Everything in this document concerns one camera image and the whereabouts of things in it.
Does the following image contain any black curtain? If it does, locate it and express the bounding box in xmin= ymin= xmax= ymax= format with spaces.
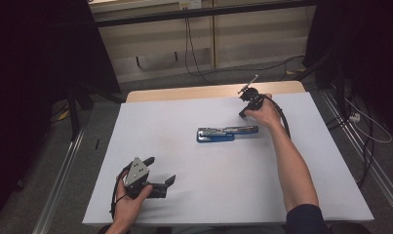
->
xmin=0 ymin=0 xmax=122 ymax=218
xmin=302 ymin=0 xmax=393 ymax=137

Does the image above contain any black hanging cable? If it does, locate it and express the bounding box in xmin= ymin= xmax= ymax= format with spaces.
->
xmin=183 ymin=9 xmax=217 ymax=86

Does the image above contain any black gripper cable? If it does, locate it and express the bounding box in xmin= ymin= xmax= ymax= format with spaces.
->
xmin=109 ymin=167 xmax=134 ymax=220
xmin=265 ymin=95 xmax=292 ymax=139

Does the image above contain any black cable bundle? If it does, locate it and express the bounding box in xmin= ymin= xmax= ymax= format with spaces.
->
xmin=325 ymin=97 xmax=375 ymax=189

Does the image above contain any black floor cable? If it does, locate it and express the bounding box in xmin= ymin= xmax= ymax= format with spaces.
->
xmin=213 ymin=54 xmax=307 ymax=77

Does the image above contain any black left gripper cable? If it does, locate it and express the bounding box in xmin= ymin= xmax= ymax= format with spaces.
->
xmin=109 ymin=167 xmax=134 ymax=220

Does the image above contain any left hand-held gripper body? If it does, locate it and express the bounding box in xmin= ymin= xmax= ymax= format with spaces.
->
xmin=123 ymin=157 xmax=169 ymax=200

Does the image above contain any person's dark sleeve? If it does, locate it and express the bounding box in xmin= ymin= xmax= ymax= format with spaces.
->
xmin=285 ymin=203 xmax=332 ymax=234

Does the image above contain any blue stapler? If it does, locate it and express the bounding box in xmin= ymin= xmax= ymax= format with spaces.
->
xmin=196 ymin=125 xmax=259 ymax=144

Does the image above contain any white wall socket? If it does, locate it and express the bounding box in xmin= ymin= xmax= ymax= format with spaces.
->
xmin=178 ymin=0 xmax=203 ymax=10

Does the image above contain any aluminium floor rail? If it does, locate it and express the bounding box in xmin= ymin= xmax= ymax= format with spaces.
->
xmin=319 ymin=89 xmax=393 ymax=222
xmin=31 ymin=126 xmax=87 ymax=234

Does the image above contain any white cable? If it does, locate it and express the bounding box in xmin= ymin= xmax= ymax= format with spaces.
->
xmin=343 ymin=97 xmax=393 ymax=144

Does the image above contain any person's right hand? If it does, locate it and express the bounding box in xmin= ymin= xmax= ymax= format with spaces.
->
xmin=244 ymin=94 xmax=283 ymax=130

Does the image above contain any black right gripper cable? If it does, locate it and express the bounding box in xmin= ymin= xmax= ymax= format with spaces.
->
xmin=265 ymin=95 xmax=292 ymax=139

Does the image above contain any beige cabinet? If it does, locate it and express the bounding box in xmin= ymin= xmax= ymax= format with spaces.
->
xmin=90 ymin=0 xmax=317 ymax=84

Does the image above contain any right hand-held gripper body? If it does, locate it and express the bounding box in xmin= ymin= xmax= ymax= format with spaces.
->
xmin=237 ymin=74 xmax=266 ymax=119

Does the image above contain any black horizontal bar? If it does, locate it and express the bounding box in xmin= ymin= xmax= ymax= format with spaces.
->
xmin=95 ymin=0 xmax=315 ymax=28

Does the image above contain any white table cover sheet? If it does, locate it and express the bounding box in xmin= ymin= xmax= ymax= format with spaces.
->
xmin=82 ymin=92 xmax=374 ymax=226

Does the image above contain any black metal stand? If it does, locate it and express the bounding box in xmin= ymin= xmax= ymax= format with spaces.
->
xmin=66 ymin=81 xmax=127 ymax=142
xmin=295 ymin=53 xmax=348 ymax=122

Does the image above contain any person's left hand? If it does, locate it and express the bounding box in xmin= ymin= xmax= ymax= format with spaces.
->
xmin=113 ymin=171 xmax=154 ymax=228

